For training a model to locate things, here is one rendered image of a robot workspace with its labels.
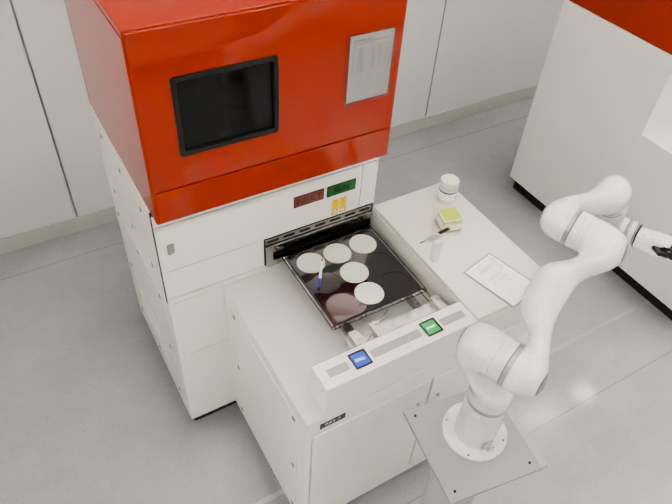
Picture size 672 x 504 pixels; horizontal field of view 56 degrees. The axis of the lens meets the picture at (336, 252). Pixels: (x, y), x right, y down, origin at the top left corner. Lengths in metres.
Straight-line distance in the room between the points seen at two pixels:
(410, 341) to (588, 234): 0.62
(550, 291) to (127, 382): 2.04
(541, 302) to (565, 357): 1.72
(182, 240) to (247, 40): 0.69
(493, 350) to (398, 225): 0.83
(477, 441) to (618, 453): 1.33
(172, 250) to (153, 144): 0.43
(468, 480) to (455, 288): 0.61
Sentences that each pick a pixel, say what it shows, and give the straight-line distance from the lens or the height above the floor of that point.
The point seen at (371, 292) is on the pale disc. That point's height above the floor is 0.90.
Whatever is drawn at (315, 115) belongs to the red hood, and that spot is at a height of 1.46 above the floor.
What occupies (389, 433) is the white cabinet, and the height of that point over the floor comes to 0.50.
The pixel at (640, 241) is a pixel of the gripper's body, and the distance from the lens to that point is 2.14.
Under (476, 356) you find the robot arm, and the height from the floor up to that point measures 1.22.
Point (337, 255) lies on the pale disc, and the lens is 2.25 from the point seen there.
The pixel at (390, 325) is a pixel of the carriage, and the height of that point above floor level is 0.88.
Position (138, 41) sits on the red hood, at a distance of 1.60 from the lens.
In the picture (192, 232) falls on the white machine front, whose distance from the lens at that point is 2.04.
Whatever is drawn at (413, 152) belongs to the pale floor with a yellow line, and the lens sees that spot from 4.37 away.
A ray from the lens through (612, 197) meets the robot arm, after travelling 1.77.
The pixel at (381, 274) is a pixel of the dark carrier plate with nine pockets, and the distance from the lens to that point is 2.20.
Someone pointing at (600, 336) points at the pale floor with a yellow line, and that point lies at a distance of 3.51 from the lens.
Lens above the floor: 2.48
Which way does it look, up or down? 44 degrees down
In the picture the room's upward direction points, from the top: 4 degrees clockwise
